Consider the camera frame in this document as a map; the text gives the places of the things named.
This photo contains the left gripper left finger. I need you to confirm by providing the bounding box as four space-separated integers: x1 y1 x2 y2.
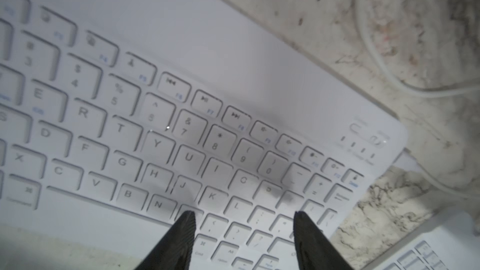
135 211 196 270

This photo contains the thin white charging cable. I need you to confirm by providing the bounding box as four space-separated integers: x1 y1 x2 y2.
354 0 480 200

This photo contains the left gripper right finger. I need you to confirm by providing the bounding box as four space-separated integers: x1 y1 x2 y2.
293 211 353 270

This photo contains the white wireless keyboard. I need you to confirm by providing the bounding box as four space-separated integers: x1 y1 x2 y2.
1 0 408 270
364 208 480 270

